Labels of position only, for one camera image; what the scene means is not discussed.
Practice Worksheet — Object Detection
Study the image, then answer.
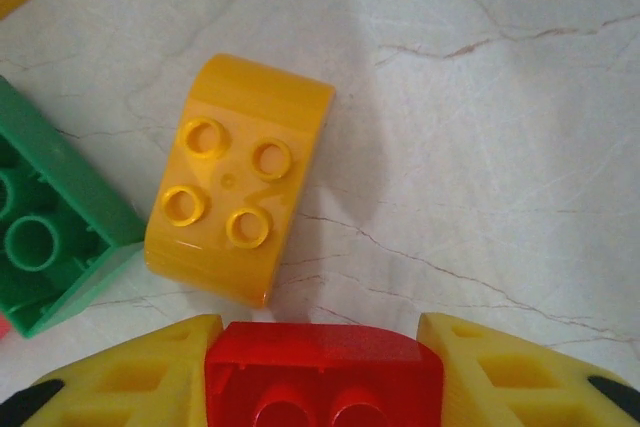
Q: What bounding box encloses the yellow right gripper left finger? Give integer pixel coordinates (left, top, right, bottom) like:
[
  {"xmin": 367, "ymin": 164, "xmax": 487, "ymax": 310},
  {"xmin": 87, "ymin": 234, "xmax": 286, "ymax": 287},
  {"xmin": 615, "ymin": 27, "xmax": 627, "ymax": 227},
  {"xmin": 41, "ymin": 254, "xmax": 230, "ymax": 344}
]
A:
[{"xmin": 0, "ymin": 313, "xmax": 225, "ymax": 427}]

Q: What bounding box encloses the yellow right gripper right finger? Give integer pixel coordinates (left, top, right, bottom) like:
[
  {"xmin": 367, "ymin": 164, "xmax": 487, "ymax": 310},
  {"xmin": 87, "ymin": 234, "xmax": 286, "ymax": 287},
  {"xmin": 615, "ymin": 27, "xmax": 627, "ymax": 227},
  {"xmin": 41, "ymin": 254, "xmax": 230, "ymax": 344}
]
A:
[{"xmin": 416, "ymin": 311, "xmax": 640, "ymax": 427}]

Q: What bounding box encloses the large green lego brick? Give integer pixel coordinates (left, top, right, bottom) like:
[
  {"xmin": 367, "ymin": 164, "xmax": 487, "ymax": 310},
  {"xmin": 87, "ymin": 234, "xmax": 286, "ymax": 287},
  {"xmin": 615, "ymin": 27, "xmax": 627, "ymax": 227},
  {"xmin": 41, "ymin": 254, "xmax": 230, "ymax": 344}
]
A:
[{"xmin": 0, "ymin": 75, "xmax": 146, "ymax": 341}]

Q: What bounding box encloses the yellow curved lego brick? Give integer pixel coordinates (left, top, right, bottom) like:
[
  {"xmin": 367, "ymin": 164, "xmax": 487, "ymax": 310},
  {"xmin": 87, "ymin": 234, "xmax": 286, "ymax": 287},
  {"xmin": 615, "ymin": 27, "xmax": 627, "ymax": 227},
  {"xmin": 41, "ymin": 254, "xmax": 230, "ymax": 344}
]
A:
[{"xmin": 143, "ymin": 52, "xmax": 336, "ymax": 309}]

